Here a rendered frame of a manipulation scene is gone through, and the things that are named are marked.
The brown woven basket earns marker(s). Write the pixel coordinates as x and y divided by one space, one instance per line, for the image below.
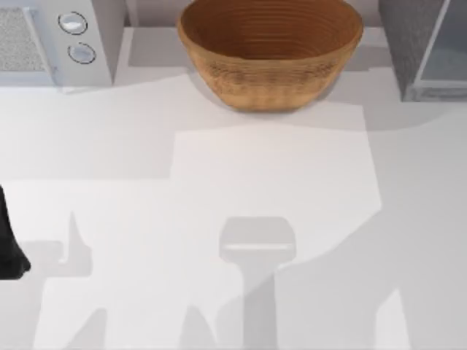
270 69

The pale microwave oven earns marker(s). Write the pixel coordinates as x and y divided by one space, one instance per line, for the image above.
98 43

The round microwave knob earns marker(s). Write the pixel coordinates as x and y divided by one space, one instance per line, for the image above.
81 52
72 23

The grey cabinet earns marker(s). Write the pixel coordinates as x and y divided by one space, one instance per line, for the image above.
405 54

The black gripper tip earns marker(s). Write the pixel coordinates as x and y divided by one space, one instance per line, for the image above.
9 251

